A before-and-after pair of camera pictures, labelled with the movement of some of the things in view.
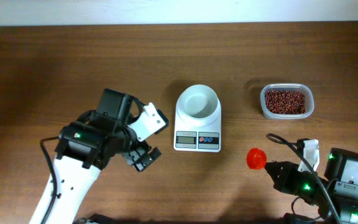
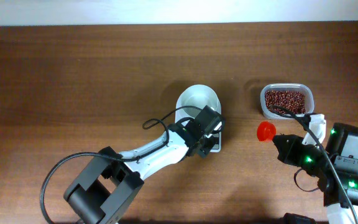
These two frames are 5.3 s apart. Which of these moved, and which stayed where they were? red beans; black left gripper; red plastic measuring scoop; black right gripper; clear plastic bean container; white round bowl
Moved: red plastic measuring scoop; black right gripper; black left gripper
Stayed: white round bowl; red beans; clear plastic bean container
